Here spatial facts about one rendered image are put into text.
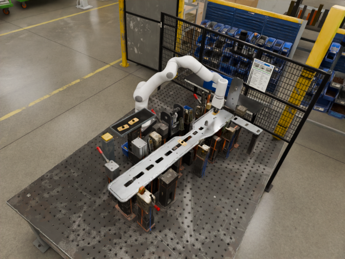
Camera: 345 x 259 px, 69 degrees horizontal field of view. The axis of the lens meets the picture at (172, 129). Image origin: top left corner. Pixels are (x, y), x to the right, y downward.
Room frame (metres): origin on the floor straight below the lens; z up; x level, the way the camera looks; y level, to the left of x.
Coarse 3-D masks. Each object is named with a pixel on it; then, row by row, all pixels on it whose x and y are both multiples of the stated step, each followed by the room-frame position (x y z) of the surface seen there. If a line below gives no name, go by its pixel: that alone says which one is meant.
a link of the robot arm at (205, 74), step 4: (200, 68) 1.84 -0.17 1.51; (204, 68) 1.86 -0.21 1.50; (196, 72) 1.84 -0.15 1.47; (200, 72) 1.83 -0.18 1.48; (204, 72) 1.84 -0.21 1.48; (208, 72) 1.85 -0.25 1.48; (212, 72) 1.89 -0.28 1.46; (200, 76) 1.84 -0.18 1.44; (204, 76) 1.83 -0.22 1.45; (208, 76) 1.84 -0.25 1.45; (212, 76) 1.85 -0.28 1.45; (216, 76) 1.94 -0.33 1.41; (220, 76) 1.96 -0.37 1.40; (204, 80) 1.85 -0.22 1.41; (208, 80) 1.83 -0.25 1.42; (212, 80) 1.94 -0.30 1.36; (216, 80) 1.94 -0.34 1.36
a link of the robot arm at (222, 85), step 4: (220, 80) 1.86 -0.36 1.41; (224, 80) 1.87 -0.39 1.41; (220, 84) 1.83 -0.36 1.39; (224, 84) 1.83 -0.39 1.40; (216, 88) 1.86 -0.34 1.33; (220, 88) 1.83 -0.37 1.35; (224, 88) 1.83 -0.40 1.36; (216, 92) 1.85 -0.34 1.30; (220, 92) 1.83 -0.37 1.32; (224, 92) 1.84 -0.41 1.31
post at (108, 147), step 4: (104, 140) 1.30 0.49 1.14; (108, 140) 1.30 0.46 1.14; (112, 140) 1.32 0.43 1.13; (104, 144) 1.29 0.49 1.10; (108, 144) 1.28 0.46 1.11; (112, 144) 1.31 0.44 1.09; (104, 148) 1.29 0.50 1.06; (108, 148) 1.28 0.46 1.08; (112, 148) 1.31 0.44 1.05; (104, 152) 1.31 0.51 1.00; (108, 152) 1.28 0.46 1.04; (112, 152) 1.31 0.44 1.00; (108, 156) 1.28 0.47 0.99; (112, 156) 1.31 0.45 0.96
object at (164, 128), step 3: (159, 123) 1.63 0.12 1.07; (162, 123) 1.63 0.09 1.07; (162, 126) 1.59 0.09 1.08; (165, 126) 1.59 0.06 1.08; (162, 129) 1.55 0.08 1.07; (165, 129) 1.56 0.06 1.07; (159, 132) 1.57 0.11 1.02; (162, 132) 1.55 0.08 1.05; (165, 132) 1.57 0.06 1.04; (162, 135) 1.55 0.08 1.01; (165, 135) 1.57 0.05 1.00; (162, 138) 1.55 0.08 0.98; (165, 138) 1.57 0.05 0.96; (162, 141) 1.56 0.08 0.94; (165, 141) 1.59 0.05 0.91; (162, 144) 1.56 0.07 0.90
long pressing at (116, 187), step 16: (208, 112) 1.96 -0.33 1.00; (224, 112) 1.99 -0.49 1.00; (208, 128) 1.72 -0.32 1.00; (176, 144) 1.47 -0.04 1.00; (192, 144) 1.49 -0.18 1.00; (144, 160) 1.26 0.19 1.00; (176, 160) 1.30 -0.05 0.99; (128, 176) 1.10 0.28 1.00; (144, 176) 1.12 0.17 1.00; (112, 192) 0.96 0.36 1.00; (128, 192) 0.97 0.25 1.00
